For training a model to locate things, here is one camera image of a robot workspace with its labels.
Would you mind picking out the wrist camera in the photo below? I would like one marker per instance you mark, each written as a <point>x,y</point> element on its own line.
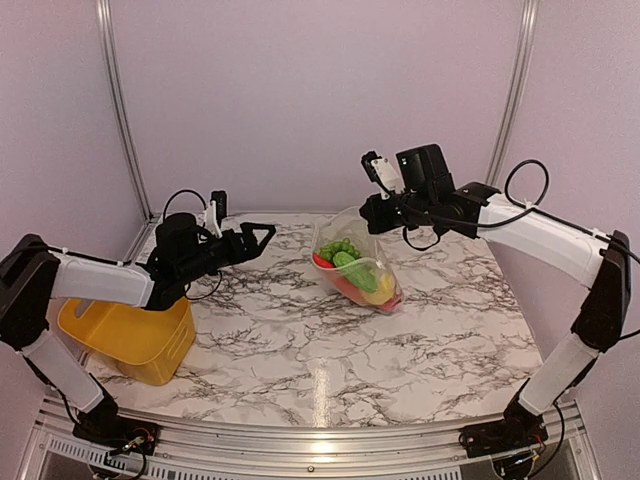
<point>382,173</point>
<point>215,212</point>

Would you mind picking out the yellow plastic basket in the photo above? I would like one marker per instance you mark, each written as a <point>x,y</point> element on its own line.
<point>147,346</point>

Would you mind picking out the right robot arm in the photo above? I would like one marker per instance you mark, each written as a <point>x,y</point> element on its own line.
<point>418,190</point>

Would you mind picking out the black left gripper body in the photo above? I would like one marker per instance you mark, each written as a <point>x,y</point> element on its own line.
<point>233,254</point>

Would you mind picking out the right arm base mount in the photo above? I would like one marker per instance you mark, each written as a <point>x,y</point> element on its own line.
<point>500,436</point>

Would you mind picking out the right aluminium frame post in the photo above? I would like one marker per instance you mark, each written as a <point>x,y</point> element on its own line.
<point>516,89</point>

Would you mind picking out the fake green grapes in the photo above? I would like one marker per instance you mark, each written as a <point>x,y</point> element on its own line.
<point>329,250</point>

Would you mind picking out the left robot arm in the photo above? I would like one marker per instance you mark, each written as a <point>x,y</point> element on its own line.
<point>34,273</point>

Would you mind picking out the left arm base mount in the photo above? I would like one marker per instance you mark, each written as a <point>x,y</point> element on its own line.
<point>119,431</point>

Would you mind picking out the aluminium frame post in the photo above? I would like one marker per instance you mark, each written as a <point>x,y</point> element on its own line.
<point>109,50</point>
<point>516,89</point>

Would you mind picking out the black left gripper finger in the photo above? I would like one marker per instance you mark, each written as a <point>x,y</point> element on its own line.
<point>255,247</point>
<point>253,229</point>

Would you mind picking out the left aluminium frame post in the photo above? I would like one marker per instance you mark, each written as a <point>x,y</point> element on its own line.
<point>109,50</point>

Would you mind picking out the fake red pepper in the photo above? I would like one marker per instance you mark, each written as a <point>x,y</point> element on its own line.
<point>330,273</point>

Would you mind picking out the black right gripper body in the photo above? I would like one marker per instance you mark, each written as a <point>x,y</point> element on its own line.
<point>385,221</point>

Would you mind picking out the fake green cucumber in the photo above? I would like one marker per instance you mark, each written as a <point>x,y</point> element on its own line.
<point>357,274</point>

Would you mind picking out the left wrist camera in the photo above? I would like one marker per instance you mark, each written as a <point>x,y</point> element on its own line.
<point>215,212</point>

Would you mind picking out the fake yellow lemon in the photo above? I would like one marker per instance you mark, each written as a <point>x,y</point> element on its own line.
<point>384,292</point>

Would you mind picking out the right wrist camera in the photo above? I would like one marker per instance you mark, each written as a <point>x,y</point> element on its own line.
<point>382,173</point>

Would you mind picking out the clear polka dot zip bag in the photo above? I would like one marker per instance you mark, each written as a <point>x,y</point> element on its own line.
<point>349,224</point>

